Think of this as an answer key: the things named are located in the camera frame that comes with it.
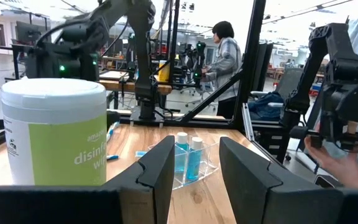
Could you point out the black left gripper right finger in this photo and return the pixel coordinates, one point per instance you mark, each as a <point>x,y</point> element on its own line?
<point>247,180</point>

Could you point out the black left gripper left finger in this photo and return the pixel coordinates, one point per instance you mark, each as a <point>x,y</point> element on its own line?
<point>158,174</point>

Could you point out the black computer monitor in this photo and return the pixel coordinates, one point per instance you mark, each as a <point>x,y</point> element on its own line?
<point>28,32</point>

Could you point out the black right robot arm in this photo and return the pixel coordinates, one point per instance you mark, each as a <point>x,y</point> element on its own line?
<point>141,62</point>

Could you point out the background black robot arm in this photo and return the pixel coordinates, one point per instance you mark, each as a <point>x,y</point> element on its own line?
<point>199,62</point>

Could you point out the grey chair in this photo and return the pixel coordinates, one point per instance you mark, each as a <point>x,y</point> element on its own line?
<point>289,82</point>

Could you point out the background wooden table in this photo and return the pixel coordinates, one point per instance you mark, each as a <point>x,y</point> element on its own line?
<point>117,85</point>

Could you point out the person's hand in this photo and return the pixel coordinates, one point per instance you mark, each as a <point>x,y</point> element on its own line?
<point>343,168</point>

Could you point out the yellow container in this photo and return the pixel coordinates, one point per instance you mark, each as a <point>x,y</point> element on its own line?
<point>164,73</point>

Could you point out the blue white toothbrush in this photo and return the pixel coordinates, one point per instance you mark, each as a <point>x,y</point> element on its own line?
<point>113,157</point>
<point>141,154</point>
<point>113,130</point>

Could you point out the small blue mouthwash bottle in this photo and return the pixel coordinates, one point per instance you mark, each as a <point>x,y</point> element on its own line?
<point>182,138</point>
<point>194,161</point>

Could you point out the blue cloth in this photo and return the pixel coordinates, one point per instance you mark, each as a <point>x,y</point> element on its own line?
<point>266,107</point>

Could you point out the light green cylindrical cup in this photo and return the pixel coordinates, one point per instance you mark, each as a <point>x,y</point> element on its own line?
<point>54,102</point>

